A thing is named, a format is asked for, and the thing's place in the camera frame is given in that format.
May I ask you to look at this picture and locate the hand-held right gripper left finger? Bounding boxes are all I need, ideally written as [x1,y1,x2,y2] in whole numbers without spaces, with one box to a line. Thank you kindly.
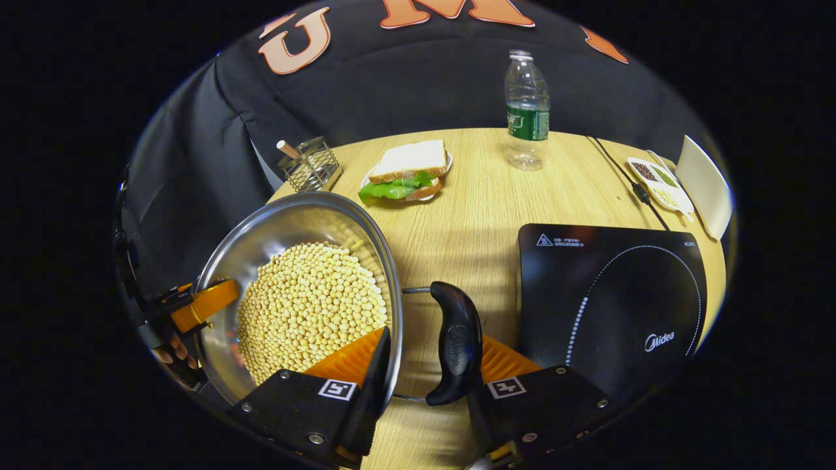
[225,326,391,468]

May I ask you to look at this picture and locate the pile of soybeans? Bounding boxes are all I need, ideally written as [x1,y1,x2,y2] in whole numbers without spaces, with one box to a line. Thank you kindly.
[236,242,389,386]

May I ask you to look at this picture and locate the black backdrop cloth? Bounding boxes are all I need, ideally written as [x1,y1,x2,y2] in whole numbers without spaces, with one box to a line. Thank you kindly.
[121,0,719,294]

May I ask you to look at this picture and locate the white divided bean dish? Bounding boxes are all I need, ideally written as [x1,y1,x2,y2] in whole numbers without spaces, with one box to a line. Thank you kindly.
[628,157,694,215]

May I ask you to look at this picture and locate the black induction cooktop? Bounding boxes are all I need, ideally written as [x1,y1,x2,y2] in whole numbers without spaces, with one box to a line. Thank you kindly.
[517,223,708,396]

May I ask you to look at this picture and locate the black power cable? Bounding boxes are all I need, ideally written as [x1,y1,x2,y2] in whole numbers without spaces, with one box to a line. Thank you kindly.
[587,136,670,230]

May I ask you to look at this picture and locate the white toaster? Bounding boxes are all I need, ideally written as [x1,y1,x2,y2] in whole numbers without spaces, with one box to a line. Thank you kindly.
[675,135,733,241]

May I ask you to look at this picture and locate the wire mesh holder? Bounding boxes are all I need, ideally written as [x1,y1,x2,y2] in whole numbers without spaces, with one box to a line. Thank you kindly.
[276,136,342,193]

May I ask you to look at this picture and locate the clear plastic water bottle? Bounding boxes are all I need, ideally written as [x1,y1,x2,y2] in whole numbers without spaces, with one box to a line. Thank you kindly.
[504,50,551,172]

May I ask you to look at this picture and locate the steel pot with black handle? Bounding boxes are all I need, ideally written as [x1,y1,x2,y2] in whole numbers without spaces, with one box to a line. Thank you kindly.
[195,191,484,409]

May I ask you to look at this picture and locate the lettuce sandwich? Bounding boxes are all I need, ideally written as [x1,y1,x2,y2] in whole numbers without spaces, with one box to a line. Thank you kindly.
[358,139,448,204]

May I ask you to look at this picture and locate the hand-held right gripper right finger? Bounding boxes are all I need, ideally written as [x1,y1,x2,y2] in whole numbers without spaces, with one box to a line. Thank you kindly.
[467,335,615,468]

